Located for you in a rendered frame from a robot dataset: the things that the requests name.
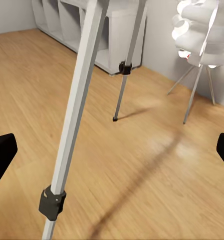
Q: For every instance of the camera tripod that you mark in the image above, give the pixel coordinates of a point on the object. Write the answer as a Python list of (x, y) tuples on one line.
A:
[(52, 199)]

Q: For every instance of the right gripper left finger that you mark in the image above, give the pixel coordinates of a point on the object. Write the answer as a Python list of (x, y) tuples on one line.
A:
[(8, 150)]

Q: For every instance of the bookcase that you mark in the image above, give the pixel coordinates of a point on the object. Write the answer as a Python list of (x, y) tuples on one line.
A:
[(64, 21)]

